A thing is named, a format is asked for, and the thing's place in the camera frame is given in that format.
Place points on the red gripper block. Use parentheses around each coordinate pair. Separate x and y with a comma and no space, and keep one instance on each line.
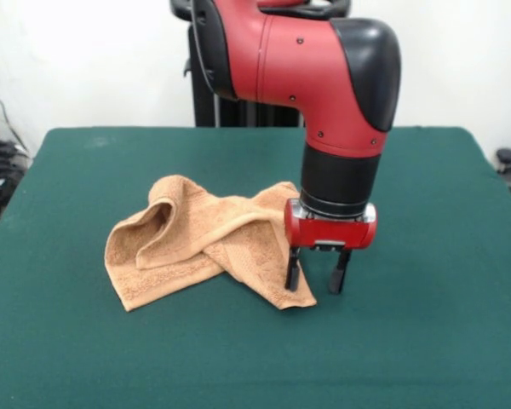
(328,234)

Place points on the tan terry towel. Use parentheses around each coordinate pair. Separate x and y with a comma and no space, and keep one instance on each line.
(183,238)

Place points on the dark green table cloth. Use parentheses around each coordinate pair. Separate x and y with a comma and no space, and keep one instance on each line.
(430,298)

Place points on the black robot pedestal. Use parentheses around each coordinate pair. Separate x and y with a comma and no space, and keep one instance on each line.
(204,102)

